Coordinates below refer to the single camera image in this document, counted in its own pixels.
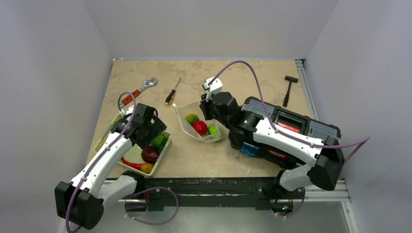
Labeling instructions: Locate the green lime toy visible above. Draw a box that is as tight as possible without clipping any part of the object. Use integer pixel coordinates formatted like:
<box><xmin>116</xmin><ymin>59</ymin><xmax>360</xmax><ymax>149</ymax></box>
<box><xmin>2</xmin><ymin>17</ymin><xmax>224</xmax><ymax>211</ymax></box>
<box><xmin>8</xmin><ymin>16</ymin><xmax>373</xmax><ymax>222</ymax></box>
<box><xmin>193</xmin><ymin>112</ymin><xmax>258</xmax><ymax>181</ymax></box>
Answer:
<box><xmin>208</xmin><ymin>124</ymin><xmax>220</xmax><ymax>135</ymax></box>

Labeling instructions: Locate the clear zip top bag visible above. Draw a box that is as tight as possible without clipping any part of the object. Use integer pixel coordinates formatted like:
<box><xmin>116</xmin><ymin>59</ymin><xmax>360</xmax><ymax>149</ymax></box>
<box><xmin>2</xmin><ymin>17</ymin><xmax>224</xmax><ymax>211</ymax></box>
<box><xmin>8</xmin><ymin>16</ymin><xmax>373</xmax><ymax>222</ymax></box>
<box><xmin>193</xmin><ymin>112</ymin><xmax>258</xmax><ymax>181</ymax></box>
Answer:
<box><xmin>173</xmin><ymin>102</ymin><xmax>223</xmax><ymax>143</ymax></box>

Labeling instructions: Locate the red apple toy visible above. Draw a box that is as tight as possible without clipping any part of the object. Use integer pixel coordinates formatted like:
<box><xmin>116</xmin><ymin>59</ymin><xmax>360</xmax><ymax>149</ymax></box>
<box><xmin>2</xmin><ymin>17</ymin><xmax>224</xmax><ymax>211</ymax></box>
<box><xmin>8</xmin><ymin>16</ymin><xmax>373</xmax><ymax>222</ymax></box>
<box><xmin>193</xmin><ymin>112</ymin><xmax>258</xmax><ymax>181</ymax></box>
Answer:
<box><xmin>192</xmin><ymin>120</ymin><xmax>208</xmax><ymax>136</ymax></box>

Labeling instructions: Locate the green yellow fruit toy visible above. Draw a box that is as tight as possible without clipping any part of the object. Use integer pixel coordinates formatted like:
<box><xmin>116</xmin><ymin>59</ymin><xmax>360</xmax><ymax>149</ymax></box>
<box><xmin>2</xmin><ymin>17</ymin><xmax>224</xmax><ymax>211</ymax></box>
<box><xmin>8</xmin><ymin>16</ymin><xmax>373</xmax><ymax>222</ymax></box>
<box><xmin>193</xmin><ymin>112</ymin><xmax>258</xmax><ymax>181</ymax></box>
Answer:
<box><xmin>185</xmin><ymin>114</ymin><xmax>200</xmax><ymax>125</ymax></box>

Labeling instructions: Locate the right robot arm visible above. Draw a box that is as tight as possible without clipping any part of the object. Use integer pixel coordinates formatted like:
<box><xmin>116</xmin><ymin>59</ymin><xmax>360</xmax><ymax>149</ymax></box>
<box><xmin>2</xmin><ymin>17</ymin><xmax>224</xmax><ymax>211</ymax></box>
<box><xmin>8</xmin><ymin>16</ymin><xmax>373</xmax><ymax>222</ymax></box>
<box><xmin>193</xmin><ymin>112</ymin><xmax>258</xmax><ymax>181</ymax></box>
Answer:
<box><xmin>199</xmin><ymin>92</ymin><xmax>344</xmax><ymax>198</ymax></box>

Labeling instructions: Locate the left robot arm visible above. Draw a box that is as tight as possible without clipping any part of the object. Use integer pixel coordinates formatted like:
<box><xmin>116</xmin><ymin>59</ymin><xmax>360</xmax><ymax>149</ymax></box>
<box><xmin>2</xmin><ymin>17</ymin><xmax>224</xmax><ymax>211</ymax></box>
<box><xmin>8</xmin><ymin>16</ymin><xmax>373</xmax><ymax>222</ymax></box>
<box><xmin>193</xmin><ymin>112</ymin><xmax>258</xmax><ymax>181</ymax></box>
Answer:
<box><xmin>54</xmin><ymin>103</ymin><xmax>167</xmax><ymax>232</ymax></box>

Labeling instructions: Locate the green bell pepper toy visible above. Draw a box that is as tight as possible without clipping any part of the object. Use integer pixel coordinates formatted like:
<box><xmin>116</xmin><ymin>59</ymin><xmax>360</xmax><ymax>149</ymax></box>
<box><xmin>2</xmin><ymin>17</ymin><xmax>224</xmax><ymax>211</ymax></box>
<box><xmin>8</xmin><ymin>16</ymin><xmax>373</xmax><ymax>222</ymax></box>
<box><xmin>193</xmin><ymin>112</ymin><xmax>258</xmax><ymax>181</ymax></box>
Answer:
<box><xmin>150</xmin><ymin>133</ymin><xmax>168</xmax><ymax>152</ymax></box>

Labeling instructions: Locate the dark red fruit toy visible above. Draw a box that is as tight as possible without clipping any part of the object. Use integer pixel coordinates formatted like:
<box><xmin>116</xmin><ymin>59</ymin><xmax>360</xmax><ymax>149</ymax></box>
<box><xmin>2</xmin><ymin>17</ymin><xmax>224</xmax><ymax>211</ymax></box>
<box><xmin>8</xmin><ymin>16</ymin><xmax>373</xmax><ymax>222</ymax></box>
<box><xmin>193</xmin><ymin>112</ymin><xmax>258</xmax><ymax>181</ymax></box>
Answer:
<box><xmin>141</xmin><ymin>146</ymin><xmax>160</xmax><ymax>164</ymax></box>

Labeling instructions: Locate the green plastic basket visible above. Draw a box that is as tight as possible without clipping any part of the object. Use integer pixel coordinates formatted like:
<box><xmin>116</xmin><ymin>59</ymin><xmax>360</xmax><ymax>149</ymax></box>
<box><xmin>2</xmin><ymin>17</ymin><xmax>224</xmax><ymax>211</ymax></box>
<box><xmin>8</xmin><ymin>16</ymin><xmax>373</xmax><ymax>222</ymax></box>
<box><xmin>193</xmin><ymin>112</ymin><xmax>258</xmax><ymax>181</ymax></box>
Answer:
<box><xmin>94</xmin><ymin>112</ymin><xmax>172</xmax><ymax>178</ymax></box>

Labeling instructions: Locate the yellow black screwdriver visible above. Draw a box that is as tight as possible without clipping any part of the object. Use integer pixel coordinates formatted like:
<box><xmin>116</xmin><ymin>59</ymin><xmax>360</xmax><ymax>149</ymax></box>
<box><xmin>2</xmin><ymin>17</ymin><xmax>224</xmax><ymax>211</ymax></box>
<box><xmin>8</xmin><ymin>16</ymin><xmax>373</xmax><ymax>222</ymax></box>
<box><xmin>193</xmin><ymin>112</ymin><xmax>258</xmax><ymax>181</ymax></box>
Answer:
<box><xmin>165</xmin><ymin>77</ymin><xmax>182</xmax><ymax>105</ymax></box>

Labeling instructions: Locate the red chili pepper toy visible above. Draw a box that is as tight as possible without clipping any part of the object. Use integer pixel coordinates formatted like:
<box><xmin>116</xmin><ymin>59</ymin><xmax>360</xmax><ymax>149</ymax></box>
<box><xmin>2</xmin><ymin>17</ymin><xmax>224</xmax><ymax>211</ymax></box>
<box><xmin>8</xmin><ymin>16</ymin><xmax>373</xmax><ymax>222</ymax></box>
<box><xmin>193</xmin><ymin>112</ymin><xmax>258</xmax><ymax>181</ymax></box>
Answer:
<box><xmin>121</xmin><ymin>157</ymin><xmax>142</xmax><ymax>170</ymax></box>

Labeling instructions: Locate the orange small fruit toy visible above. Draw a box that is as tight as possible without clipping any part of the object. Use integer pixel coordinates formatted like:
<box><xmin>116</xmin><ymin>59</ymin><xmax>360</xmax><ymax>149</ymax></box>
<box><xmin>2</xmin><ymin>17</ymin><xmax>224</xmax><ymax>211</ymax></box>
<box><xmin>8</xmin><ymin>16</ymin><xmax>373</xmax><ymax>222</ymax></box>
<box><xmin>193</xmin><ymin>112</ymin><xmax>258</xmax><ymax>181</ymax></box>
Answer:
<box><xmin>140</xmin><ymin>163</ymin><xmax>154</xmax><ymax>174</ymax></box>

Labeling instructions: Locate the black hammer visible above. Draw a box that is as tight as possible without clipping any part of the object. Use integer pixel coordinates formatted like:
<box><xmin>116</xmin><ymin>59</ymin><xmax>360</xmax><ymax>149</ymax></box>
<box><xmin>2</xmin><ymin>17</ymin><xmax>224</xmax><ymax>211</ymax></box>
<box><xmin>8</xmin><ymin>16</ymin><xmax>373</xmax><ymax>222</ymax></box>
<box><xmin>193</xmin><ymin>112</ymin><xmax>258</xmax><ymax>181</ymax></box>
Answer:
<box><xmin>282</xmin><ymin>76</ymin><xmax>299</xmax><ymax>107</ymax></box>

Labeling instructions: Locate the black tool box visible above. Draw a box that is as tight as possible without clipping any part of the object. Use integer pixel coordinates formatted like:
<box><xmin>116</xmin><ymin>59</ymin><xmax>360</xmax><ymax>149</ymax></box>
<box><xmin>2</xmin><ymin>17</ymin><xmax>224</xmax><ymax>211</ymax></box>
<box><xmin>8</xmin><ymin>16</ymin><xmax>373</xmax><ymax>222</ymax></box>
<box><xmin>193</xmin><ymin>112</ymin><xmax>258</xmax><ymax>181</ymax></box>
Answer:
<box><xmin>228</xmin><ymin>97</ymin><xmax>343</xmax><ymax>169</ymax></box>

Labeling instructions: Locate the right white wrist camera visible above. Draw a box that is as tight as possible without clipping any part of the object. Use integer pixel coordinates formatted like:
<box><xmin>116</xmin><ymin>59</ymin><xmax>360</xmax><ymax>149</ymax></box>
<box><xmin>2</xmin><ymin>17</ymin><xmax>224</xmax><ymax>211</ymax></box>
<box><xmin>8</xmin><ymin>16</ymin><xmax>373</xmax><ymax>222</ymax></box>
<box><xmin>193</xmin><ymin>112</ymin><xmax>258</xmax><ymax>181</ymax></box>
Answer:
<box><xmin>202</xmin><ymin>76</ymin><xmax>223</xmax><ymax>101</ymax></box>

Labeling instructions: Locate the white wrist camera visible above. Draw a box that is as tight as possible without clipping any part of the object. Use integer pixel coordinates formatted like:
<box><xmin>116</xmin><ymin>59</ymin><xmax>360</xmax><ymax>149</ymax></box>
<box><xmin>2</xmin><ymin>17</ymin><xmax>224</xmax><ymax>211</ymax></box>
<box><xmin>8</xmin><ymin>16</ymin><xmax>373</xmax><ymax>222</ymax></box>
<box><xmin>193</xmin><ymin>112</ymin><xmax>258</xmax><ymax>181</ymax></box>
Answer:
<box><xmin>202</xmin><ymin>76</ymin><xmax>223</xmax><ymax>101</ymax></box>
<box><xmin>118</xmin><ymin>105</ymin><xmax>135</xmax><ymax>116</ymax></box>

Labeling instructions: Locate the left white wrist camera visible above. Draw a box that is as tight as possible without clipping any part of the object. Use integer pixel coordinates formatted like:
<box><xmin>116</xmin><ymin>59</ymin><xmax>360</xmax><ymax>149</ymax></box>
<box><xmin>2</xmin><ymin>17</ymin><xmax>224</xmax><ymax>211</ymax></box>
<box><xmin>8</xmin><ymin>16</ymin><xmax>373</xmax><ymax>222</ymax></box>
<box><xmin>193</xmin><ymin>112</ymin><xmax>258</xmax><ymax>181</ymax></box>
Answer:
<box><xmin>118</xmin><ymin>105</ymin><xmax>135</xmax><ymax>116</ymax></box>

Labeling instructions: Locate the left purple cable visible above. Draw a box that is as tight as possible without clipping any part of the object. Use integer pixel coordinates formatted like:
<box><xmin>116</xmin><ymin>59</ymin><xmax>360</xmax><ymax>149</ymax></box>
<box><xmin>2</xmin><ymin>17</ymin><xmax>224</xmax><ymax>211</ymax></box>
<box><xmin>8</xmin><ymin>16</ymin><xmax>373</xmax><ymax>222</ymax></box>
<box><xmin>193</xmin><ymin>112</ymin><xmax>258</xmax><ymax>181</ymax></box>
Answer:
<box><xmin>65</xmin><ymin>92</ymin><xmax>137</xmax><ymax>233</ymax></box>

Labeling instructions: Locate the red handled adjustable wrench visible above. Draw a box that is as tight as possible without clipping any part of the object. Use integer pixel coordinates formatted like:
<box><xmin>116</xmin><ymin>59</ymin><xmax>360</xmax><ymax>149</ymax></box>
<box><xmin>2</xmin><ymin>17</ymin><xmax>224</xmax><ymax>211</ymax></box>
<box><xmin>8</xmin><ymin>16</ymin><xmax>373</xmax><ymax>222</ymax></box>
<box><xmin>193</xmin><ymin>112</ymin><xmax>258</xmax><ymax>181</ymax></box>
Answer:
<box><xmin>119</xmin><ymin>77</ymin><xmax>158</xmax><ymax>107</ymax></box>

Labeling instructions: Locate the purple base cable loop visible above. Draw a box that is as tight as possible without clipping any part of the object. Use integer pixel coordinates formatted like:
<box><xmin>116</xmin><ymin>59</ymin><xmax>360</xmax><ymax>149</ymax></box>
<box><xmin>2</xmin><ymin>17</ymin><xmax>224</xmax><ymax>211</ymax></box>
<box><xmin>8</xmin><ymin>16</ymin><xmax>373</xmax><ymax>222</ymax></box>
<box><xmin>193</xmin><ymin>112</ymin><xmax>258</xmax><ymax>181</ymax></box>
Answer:
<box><xmin>124</xmin><ymin>186</ymin><xmax>180</xmax><ymax>226</ymax></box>

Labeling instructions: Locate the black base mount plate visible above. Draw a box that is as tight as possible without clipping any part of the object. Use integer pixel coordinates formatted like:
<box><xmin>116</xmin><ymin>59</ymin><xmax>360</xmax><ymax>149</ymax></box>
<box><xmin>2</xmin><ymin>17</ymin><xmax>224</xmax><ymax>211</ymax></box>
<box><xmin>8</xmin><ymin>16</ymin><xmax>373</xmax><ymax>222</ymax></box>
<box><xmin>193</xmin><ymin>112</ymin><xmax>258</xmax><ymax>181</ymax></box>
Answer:
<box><xmin>130</xmin><ymin>177</ymin><xmax>301</xmax><ymax>213</ymax></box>

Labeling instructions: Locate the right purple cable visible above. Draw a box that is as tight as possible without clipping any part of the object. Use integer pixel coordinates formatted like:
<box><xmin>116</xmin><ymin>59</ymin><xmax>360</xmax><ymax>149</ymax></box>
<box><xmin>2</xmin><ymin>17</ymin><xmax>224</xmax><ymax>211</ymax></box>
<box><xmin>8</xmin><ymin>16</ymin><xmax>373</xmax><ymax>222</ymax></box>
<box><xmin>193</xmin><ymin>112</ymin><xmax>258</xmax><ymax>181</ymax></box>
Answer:
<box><xmin>209</xmin><ymin>60</ymin><xmax>371</xmax><ymax>163</ymax></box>

